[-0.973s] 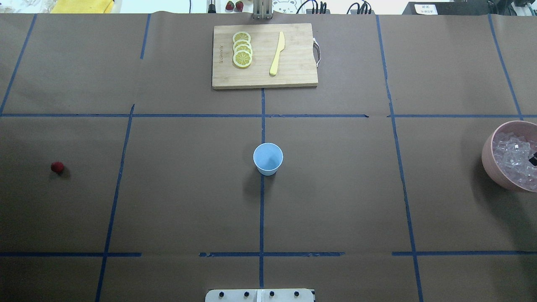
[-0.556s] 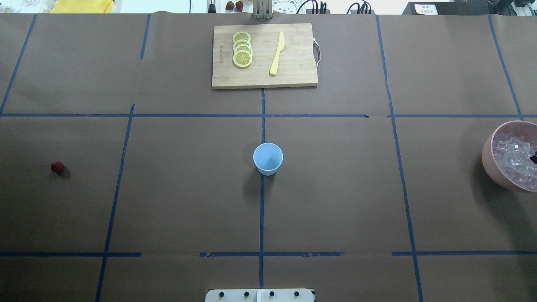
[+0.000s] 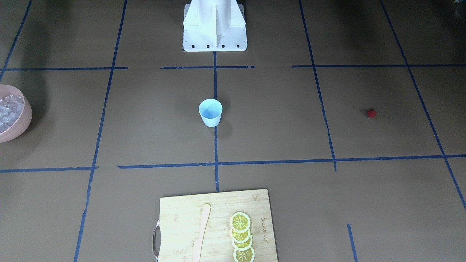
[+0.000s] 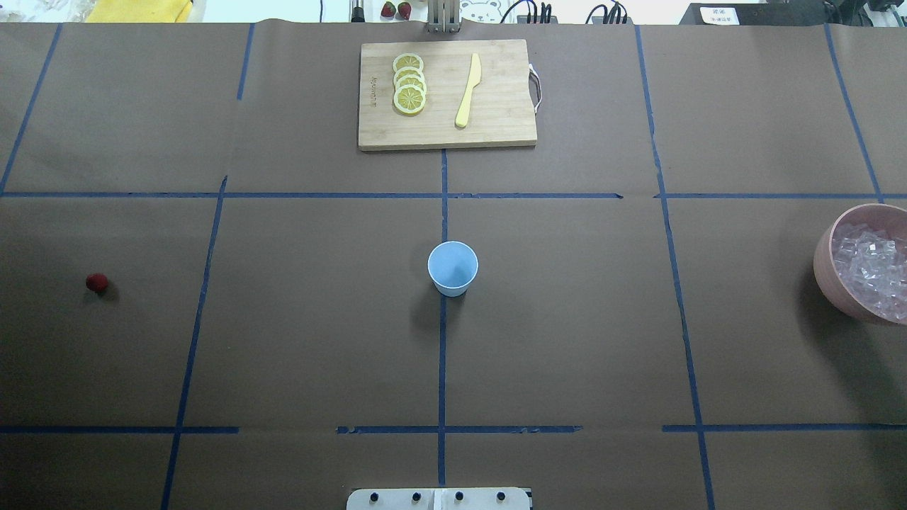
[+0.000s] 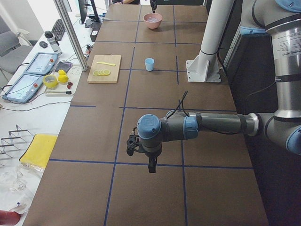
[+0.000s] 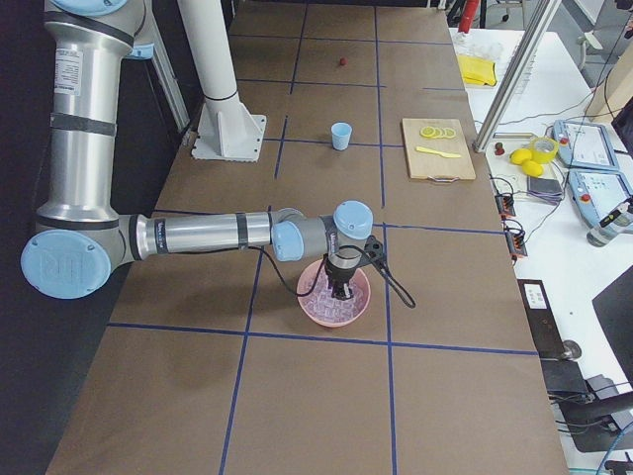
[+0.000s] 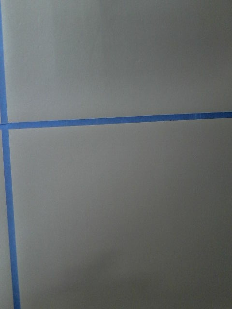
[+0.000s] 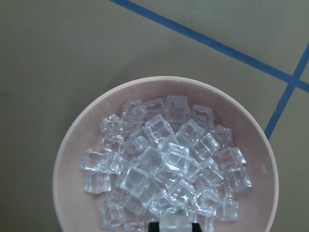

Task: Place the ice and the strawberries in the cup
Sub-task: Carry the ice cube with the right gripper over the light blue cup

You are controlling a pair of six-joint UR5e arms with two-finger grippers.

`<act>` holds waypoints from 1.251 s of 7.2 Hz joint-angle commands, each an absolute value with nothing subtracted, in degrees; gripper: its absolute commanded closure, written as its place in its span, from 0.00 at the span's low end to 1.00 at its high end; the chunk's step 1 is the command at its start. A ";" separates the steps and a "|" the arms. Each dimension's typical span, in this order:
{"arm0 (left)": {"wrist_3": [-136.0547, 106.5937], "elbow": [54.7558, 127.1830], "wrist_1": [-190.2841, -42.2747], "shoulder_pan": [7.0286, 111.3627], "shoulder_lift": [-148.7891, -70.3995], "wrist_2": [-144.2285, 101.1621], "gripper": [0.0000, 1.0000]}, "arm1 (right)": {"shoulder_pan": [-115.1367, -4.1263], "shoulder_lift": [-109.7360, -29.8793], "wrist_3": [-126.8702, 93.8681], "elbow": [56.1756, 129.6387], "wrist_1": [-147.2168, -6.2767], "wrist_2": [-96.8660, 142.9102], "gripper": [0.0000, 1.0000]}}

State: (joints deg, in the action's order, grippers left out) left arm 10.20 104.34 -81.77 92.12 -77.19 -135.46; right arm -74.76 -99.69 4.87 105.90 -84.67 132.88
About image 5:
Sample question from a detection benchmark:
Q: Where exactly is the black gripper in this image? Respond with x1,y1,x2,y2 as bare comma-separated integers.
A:
148,154,158,173

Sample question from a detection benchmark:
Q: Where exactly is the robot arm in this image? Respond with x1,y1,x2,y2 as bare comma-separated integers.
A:
127,0,301,173

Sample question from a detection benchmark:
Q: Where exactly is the clear ice cubes pile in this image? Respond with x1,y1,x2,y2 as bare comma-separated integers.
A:
146,16,159,23

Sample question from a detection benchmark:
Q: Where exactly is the light blue paper cup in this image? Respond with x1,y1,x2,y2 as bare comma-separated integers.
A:
144,58,155,72

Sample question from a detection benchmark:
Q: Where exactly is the pink bowl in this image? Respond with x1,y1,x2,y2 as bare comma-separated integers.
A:
143,13,163,29

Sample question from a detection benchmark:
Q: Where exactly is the computer monitor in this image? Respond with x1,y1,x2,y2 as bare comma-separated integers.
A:
78,0,88,24

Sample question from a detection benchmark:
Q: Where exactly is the yellow plastic knife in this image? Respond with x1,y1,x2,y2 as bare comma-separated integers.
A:
96,61,116,66

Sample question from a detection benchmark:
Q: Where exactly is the lemon slice nearest board centre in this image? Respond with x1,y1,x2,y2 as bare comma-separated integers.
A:
104,69,111,76

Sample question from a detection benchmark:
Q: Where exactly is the bamboo cutting board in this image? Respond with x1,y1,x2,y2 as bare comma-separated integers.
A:
87,55,121,83

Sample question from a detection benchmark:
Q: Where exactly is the black keyboard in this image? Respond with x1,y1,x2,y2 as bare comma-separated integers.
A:
51,19,66,41

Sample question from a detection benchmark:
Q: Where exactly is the clear water bottle black cap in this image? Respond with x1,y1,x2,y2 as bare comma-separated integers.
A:
44,31,62,55

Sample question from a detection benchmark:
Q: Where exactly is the white tray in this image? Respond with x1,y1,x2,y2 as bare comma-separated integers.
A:
44,65,82,97

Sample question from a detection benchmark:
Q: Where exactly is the yellow cloth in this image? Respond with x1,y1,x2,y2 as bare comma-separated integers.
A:
19,134,57,170

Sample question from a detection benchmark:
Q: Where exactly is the whole yellow lemon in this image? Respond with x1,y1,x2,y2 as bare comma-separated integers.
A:
57,69,69,83

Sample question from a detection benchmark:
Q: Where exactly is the black computer mouse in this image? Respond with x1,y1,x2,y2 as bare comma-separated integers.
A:
39,41,48,48

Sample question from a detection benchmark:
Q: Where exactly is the upper teach pendant tablet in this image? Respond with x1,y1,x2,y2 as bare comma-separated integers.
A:
24,52,58,75

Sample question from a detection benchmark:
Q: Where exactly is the teach pendant tablet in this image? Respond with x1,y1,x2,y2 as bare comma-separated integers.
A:
2,73,44,104
24,52,58,75

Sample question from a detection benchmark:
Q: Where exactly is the yellow tape roll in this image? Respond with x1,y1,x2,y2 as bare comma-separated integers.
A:
43,74,58,89

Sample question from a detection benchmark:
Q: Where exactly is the grey office chair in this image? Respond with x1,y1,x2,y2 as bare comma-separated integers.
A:
0,17,33,80

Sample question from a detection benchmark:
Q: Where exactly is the lower teach pendant tablet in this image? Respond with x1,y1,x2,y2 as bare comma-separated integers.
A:
2,73,44,104

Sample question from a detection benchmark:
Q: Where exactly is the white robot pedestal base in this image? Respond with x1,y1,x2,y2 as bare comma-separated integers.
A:
186,0,234,82

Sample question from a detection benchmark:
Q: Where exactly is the aluminium frame post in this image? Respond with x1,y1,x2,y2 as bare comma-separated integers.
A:
54,0,88,71

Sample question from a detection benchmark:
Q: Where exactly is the metal wire rack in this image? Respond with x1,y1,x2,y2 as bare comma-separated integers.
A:
0,124,34,158

